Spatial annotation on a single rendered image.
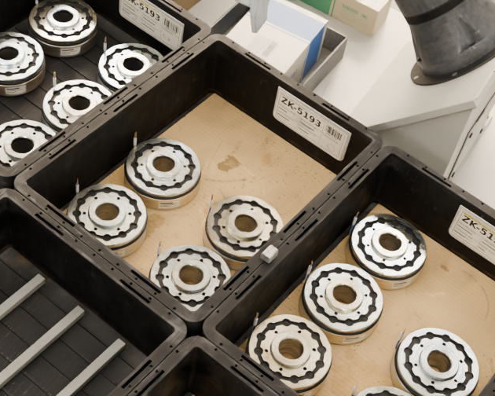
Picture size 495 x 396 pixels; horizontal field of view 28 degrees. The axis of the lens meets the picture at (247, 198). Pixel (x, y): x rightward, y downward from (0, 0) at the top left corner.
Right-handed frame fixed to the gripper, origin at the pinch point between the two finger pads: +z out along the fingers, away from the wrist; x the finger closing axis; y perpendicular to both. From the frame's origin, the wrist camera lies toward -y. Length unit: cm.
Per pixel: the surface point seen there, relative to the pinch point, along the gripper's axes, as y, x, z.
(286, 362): -12.6, 31.4, 29.3
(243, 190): 4.5, 8.2, 23.7
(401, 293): -19.6, 11.4, 32.4
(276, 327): -9.5, 27.4, 28.1
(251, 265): -6.7, 26.8, 19.8
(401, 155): -15.6, 0.3, 18.5
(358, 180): -11.9, 6.1, 19.7
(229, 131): 10.6, -0.2, 20.2
